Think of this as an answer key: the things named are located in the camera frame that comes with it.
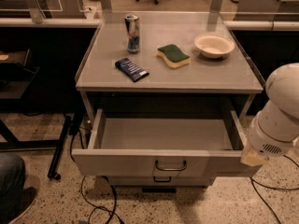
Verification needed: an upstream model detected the silver blue drink can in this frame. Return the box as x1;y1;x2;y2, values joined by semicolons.
124;14;140;54

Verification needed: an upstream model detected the grey top drawer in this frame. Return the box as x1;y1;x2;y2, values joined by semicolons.
72;110;258;178

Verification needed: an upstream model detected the black floor cable left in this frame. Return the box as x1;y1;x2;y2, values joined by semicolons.
68;126;125;224

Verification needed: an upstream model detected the dark shoe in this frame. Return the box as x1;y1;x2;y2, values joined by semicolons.
7;187;36;224

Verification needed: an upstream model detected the green yellow sponge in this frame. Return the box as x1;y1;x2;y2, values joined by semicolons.
157;44;191;69

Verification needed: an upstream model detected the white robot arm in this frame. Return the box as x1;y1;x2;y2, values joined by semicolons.
241;63;299;166

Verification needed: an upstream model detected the dark blue snack bar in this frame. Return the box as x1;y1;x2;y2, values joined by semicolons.
115;58;150;82

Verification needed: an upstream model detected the black side table frame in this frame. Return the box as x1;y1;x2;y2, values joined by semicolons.
0;49;73;181

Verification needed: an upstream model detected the white bowl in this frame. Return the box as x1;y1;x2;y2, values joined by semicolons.
194;34;235;59

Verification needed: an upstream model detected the white horizontal rail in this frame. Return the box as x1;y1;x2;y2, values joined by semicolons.
0;18;299;32

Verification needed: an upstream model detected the black floor cable right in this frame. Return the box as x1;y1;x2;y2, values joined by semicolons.
249;154;299;224

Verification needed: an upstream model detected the grey drawer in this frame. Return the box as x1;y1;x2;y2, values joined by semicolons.
72;110;258;178
107;176;216;187

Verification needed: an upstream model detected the grey drawer cabinet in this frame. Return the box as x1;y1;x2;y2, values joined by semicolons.
74;10;266;189

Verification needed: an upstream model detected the grey bottom drawer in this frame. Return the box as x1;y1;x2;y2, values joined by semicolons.
107;176;216;187

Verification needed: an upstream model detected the black floor cable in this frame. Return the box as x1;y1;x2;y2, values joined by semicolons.
68;126;125;224
249;154;299;224

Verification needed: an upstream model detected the person leg in jeans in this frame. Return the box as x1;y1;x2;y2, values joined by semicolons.
0;153;25;224

